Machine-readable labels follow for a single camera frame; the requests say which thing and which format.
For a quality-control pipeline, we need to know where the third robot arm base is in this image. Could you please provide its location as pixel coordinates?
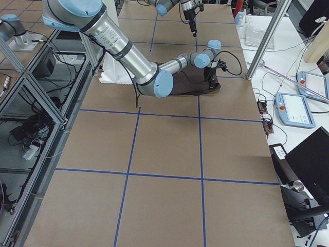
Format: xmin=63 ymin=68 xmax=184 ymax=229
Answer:
xmin=1 ymin=14 xmax=44 ymax=52

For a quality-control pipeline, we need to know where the white reacher grabber tool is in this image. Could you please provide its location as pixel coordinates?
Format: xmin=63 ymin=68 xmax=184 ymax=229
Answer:
xmin=258 ymin=59 xmax=329 ymax=101

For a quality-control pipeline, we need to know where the wooden board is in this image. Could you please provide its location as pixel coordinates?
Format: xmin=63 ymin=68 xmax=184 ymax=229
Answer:
xmin=303 ymin=16 xmax=328 ymax=63

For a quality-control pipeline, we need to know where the black monitor stand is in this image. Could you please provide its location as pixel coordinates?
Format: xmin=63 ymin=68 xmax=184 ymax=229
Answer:
xmin=280 ymin=186 xmax=328 ymax=237

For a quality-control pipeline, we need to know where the orange black connector block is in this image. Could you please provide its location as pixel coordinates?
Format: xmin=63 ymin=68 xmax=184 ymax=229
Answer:
xmin=257 ymin=100 xmax=268 ymax=114

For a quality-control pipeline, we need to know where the dark brown t-shirt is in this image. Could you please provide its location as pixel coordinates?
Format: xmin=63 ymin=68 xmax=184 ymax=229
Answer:
xmin=170 ymin=66 xmax=221 ymax=96

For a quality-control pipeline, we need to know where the black laptop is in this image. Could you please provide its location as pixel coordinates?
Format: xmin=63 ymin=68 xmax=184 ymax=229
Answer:
xmin=269 ymin=127 xmax=328 ymax=205

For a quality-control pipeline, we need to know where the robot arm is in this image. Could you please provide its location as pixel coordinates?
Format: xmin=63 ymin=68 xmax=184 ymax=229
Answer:
xmin=42 ymin=1 xmax=222 ymax=98
xmin=142 ymin=0 xmax=204 ymax=37

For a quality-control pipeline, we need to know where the red cylinder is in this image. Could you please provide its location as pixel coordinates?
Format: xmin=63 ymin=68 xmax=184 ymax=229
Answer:
xmin=233 ymin=0 xmax=244 ymax=17

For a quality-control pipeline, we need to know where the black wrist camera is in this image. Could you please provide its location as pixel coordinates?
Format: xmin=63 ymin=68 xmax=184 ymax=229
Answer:
xmin=216 ymin=59 xmax=228 ymax=72
xmin=195 ymin=2 xmax=204 ymax=12

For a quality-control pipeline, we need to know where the far blue teach pendant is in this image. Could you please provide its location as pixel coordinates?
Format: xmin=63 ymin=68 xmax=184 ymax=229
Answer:
xmin=297 ymin=71 xmax=328 ymax=102

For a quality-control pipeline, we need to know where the aluminium frame post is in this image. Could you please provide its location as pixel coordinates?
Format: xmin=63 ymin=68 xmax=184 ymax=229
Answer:
xmin=246 ymin=0 xmax=292 ymax=80

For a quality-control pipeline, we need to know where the black computer monitor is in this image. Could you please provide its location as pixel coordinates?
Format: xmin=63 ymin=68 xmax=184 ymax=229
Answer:
xmin=299 ymin=0 xmax=328 ymax=37

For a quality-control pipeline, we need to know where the near blue teach pendant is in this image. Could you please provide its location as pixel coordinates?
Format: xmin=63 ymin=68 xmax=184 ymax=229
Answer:
xmin=275 ymin=93 xmax=316 ymax=129

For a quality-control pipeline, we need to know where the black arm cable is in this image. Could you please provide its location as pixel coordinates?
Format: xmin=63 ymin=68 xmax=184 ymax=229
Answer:
xmin=133 ymin=50 xmax=243 ymax=108

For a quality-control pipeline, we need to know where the blue teach pendant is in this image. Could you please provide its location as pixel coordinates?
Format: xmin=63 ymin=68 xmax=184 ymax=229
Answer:
xmin=297 ymin=71 xmax=328 ymax=102
xmin=275 ymin=93 xmax=316 ymax=129

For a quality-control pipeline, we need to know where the silver metal cup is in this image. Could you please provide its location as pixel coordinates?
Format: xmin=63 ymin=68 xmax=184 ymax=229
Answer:
xmin=292 ymin=180 xmax=305 ymax=192

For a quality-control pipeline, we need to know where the clear plastic tray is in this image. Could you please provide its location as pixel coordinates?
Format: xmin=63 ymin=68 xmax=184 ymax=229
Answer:
xmin=244 ymin=26 xmax=266 ymax=47

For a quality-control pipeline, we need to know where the right aluminium truss frame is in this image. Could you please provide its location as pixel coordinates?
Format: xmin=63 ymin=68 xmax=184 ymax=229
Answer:
xmin=1 ymin=31 xmax=103 ymax=246

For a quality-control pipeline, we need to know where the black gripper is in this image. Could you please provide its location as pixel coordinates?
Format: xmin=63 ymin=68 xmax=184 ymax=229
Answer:
xmin=204 ymin=67 xmax=217 ymax=89
xmin=184 ymin=9 xmax=197 ymax=37

